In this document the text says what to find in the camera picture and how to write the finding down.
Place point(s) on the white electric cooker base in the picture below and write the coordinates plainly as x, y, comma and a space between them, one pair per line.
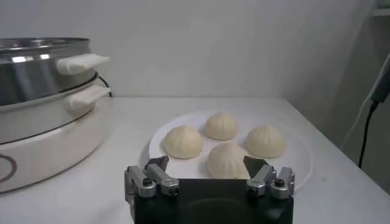
45, 143

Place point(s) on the stainless steel steamer basket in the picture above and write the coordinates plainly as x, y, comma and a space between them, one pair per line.
30, 76

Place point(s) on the round white plate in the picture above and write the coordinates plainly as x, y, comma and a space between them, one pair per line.
292, 161

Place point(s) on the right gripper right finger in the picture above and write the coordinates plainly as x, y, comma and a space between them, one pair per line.
262, 178

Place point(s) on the white steamed baozi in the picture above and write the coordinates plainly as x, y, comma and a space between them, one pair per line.
183, 142
225, 161
265, 141
221, 126

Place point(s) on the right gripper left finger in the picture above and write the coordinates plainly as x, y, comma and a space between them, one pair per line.
163, 181

